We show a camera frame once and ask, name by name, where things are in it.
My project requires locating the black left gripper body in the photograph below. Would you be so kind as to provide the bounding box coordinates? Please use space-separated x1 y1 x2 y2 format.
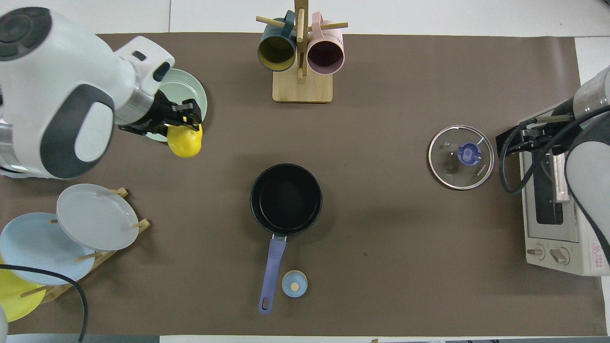
117 90 173 137

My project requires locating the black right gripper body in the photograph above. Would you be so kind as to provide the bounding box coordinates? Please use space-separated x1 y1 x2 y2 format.
523 113 575 157

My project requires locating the yellow potato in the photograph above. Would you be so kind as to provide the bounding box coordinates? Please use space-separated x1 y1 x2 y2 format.
167 123 203 158

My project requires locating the mint green plate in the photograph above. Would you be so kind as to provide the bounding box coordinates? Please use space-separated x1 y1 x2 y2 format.
145 68 208 142

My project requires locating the grey plate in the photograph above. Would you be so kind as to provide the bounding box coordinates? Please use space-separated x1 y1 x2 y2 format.
56 183 140 252

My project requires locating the light blue plate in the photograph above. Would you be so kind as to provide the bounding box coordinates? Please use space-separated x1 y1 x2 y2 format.
0 212 96 285

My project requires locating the wooden plate rack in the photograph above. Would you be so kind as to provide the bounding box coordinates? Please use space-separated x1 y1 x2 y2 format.
20 187 151 304

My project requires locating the yellow plate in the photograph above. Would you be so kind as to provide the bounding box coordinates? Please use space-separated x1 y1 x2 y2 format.
0 257 47 324

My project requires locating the beige toaster oven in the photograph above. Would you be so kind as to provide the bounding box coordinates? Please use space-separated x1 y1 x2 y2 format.
517 102 610 277

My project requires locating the dark teal mug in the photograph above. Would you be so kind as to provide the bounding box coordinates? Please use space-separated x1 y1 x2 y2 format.
257 10 297 72

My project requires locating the wooden mug tree stand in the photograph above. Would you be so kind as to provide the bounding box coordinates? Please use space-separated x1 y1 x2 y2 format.
256 0 348 103

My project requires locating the brown paper table mat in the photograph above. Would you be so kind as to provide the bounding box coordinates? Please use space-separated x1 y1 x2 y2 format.
0 32 606 336

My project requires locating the pink mug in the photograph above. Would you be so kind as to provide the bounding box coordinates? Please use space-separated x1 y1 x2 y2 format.
306 12 345 75

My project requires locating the black pot purple handle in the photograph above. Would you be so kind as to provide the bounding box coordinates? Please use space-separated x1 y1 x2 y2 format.
250 163 324 315

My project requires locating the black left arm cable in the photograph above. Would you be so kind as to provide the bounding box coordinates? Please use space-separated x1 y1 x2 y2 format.
0 264 89 343

